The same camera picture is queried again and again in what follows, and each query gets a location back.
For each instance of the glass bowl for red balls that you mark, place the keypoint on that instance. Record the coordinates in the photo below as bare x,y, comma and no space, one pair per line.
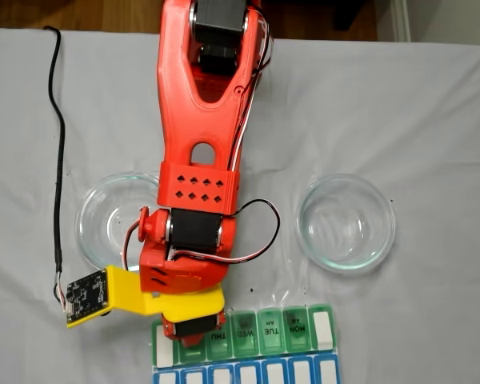
368,256

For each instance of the weekly pill organizer box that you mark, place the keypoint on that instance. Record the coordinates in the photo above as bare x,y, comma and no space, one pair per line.
272,368

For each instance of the glass bowl with green balls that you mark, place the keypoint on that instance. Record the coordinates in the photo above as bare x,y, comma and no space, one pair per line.
88,240

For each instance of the camera board on yellow mount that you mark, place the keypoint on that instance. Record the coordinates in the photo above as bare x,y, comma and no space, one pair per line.
86,296

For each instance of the white tablecloth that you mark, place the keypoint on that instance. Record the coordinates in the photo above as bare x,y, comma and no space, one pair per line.
424,320

